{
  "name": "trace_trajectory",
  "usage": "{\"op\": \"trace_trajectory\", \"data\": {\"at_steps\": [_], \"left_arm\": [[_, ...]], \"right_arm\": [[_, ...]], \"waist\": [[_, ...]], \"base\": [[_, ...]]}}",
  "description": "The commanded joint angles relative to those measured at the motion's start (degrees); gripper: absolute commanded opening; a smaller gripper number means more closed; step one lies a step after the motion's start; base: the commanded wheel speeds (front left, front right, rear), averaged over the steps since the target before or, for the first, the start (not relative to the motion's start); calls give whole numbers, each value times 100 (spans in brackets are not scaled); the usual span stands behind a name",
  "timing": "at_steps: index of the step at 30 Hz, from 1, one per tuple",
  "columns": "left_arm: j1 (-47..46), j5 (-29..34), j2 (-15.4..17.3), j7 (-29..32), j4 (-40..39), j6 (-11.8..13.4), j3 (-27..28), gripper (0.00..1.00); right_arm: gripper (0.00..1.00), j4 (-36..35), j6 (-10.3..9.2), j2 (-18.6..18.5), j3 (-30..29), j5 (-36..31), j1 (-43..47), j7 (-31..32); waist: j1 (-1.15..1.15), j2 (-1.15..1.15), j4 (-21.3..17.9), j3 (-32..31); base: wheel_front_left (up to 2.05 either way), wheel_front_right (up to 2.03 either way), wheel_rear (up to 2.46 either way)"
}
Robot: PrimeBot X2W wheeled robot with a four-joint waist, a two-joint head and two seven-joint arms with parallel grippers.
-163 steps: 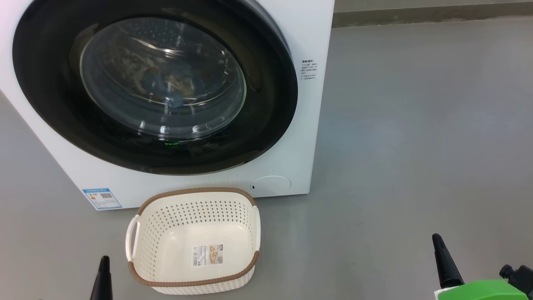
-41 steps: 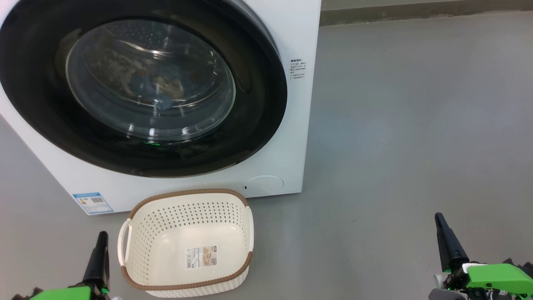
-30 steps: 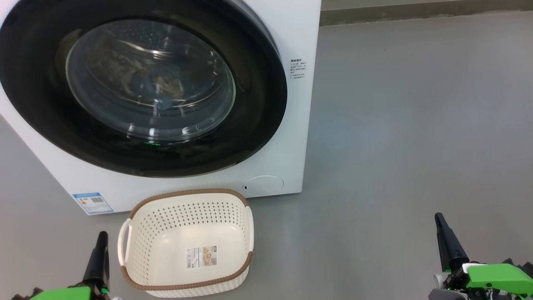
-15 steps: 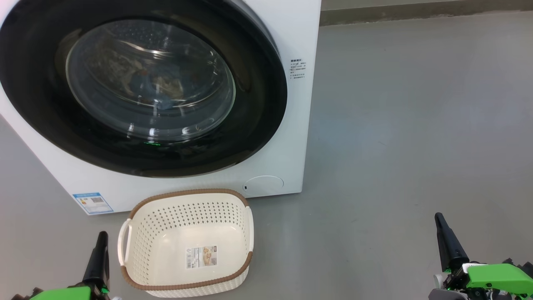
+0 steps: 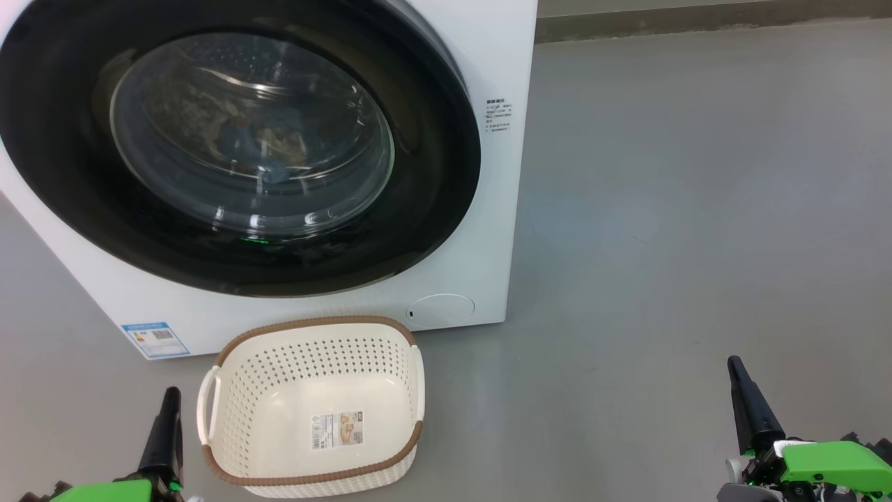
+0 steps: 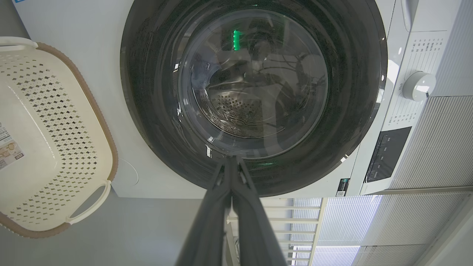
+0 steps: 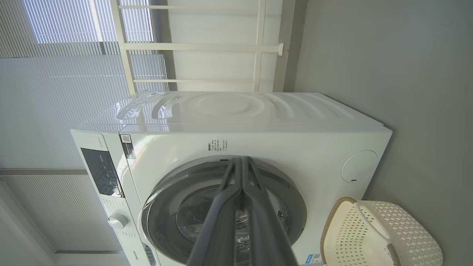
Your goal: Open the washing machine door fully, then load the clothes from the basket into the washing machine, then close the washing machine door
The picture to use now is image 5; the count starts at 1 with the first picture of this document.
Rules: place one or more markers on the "basket product label sticker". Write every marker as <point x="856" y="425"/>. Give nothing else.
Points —
<point x="337" y="429"/>

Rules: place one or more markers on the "grey wall baseboard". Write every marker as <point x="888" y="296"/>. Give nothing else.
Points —
<point x="697" y="17"/>

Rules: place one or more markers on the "small black text sticker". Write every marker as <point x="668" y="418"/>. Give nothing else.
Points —
<point x="499" y="116"/>

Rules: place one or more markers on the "black round glass washer door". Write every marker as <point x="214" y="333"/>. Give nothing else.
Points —
<point x="432" y="153"/>

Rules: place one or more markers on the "cream perforated laundry basket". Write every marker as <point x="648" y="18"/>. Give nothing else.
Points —
<point x="327" y="376"/>

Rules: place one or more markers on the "round white filter cover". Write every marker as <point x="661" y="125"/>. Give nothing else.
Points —
<point x="440" y="311"/>

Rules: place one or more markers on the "blue energy label sticker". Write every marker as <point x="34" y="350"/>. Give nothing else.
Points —
<point x="155" y="340"/>

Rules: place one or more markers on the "white front-load washing machine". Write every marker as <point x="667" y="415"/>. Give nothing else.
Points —
<point x="453" y="293"/>

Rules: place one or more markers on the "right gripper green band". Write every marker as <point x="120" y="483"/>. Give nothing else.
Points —
<point x="829" y="464"/>

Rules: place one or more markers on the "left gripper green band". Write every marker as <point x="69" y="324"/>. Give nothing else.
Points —
<point x="104" y="491"/>

